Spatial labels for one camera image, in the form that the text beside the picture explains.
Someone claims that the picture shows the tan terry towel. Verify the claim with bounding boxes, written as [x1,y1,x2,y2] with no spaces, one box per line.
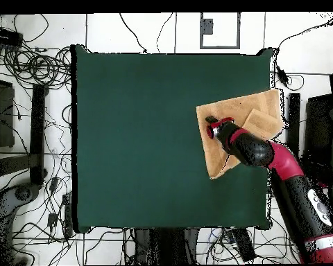
[196,88,284,180]

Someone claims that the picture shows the dark green table cloth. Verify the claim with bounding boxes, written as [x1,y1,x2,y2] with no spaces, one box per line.
[70,44,275,234]

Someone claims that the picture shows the black stand base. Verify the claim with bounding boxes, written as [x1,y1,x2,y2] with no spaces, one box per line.
[0,83,49,186]
[285,92,302,160]

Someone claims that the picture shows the grey floor socket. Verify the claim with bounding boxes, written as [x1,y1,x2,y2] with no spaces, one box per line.
[200,18,214,35]

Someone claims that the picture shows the black box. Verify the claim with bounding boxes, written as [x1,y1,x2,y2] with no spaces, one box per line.
[0,77,15,149]
[303,94,333,178]

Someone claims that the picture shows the black power strip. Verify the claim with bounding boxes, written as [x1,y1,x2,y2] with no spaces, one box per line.
[0,26,24,47]
[232,227,257,263]

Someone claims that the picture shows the grey swivel chair base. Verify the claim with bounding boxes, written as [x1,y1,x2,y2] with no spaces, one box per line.
[0,184,41,225]

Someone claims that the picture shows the grey floor hatch frame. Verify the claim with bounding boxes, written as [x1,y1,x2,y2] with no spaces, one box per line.
[199,12,241,50]

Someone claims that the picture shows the black cable with adapter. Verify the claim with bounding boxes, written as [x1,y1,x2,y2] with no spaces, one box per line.
[274,12,333,91]

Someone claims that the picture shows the thin black cable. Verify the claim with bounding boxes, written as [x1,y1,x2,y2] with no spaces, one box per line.
[155,12,174,54]
[119,12,148,54]

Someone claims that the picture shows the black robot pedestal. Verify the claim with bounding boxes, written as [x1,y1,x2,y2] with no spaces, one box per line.
[134,228,200,265]

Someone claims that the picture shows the coiled black cables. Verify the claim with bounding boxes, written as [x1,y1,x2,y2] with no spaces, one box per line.
[0,41,72,89]

